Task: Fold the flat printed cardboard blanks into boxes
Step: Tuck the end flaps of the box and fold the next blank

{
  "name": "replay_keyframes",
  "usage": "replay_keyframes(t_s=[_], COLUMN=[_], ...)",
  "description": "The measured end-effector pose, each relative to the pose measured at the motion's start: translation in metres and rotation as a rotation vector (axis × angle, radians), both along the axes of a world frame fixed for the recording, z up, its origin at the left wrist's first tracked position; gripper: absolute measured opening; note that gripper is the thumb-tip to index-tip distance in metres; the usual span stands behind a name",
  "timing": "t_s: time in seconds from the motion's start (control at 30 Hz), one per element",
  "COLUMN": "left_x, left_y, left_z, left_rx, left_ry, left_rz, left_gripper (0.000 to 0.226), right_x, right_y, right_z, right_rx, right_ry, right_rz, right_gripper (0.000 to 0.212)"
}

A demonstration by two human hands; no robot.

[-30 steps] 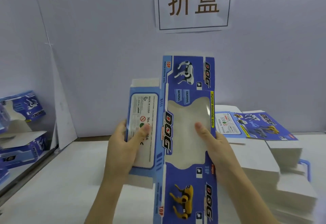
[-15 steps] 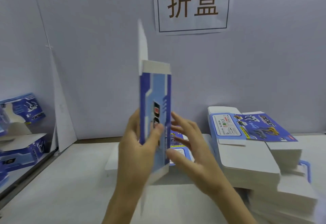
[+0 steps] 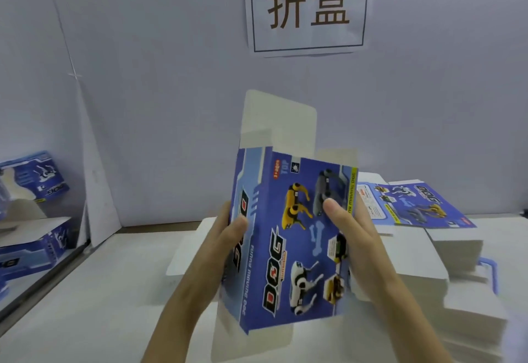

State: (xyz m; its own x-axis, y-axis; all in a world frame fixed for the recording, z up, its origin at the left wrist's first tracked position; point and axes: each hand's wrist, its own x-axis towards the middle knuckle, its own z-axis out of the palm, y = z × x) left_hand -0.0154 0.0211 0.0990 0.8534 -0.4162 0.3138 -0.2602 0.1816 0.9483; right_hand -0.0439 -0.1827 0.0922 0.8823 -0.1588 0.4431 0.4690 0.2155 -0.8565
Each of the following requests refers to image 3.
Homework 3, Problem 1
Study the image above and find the person's right forearm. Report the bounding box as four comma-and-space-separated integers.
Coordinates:
367, 278, 457, 363

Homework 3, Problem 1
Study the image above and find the person's left forearm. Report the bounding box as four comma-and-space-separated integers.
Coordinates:
142, 291, 217, 363

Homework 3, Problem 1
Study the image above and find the pile of blue boxes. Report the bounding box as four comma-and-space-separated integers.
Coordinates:
0, 151, 75, 294

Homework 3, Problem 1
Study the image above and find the blue dog-print cardboard box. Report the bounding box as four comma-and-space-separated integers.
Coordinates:
210, 88, 361, 363

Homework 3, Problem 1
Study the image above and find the white paper wall sign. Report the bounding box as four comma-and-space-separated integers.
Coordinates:
243, 0, 375, 58

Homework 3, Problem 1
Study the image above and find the person's right hand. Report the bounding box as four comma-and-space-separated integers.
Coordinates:
322, 196, 399, 302

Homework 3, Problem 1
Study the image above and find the person's left hand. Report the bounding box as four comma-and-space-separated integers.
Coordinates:
175, 202, 249, 312

